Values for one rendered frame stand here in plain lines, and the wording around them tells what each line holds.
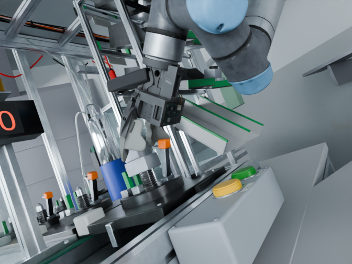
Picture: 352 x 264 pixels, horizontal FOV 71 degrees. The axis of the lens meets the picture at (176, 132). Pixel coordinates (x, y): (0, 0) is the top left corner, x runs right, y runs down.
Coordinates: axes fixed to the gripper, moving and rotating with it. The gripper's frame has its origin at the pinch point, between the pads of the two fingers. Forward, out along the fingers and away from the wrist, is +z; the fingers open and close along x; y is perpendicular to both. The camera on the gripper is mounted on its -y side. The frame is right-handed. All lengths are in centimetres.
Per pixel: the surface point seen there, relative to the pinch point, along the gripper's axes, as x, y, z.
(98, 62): 19.0, -37.7, -12.8
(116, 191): 53, -50, 59
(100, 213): -8.5, 0.9, 11.7
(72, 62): 80, -138, 3
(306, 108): 328, 4, 11
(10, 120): -18.2, -15.1, -4.0
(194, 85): 22.4, -1.9, -14.3
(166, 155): -0.3, 8.1, -2.5
